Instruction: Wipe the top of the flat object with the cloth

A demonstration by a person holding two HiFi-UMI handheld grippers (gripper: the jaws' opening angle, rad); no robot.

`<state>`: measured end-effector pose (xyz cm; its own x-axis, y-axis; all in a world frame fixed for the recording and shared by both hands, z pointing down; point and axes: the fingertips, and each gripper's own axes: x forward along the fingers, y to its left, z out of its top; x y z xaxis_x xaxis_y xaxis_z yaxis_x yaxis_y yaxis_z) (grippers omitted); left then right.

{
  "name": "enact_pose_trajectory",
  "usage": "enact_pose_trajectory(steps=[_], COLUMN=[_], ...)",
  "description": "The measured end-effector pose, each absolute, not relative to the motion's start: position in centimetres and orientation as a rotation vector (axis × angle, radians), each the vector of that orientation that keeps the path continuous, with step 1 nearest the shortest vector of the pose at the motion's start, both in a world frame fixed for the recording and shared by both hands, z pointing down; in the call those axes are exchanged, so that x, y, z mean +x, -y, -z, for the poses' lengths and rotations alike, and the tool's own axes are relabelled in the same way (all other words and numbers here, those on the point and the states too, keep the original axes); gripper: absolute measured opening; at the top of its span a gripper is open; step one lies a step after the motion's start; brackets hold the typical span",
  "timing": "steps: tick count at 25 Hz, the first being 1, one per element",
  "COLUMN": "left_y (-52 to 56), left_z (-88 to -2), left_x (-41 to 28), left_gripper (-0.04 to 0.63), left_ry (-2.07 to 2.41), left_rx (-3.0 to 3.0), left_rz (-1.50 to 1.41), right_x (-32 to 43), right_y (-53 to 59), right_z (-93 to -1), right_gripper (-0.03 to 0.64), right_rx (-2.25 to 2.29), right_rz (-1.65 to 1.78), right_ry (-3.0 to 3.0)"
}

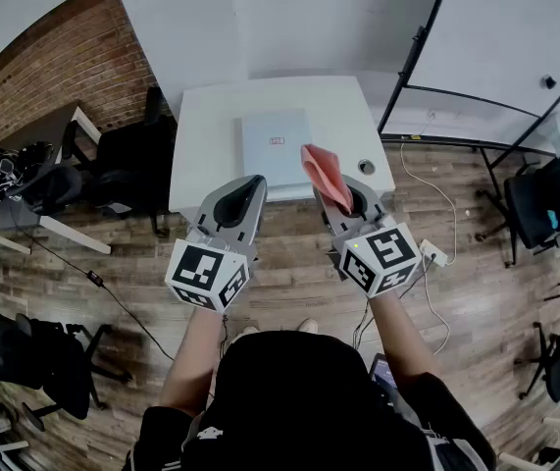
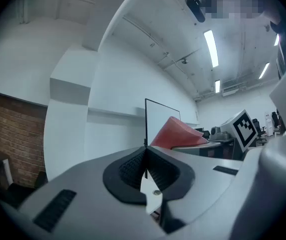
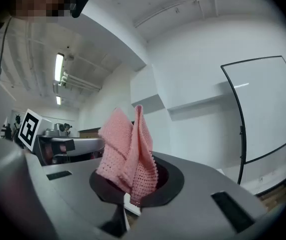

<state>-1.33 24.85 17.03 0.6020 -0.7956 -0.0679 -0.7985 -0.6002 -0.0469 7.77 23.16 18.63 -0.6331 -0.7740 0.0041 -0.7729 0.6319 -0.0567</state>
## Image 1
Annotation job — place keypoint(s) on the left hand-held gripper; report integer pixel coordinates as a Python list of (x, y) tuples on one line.
[(196, 268)]

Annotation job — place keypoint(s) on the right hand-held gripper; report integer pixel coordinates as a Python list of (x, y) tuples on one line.
[(382, 258)]

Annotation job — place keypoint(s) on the pink cloth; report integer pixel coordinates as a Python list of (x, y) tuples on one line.
[(326, 170)]

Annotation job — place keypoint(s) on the person's right forearm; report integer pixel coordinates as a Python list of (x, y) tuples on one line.
[(402, 331)]

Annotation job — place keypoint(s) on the person's left forearm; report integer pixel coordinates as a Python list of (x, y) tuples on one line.
[(191, 361)]

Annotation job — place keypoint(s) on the white power strip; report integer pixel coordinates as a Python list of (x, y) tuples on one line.
[(434, 252)]

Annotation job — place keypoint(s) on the black power adapter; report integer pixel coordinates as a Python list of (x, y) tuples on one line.
[(95, 278)]

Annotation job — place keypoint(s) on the black smartphone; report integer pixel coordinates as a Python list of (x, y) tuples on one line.
[(382, 373)]

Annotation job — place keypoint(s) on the person's black shirt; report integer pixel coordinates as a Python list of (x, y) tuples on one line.
[(299, 400)]

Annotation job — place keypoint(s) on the dark grey desk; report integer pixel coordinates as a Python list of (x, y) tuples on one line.
[(39, 125)]

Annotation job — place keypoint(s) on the black framed whiteboard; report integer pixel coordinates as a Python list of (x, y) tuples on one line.
[(495, 32)]

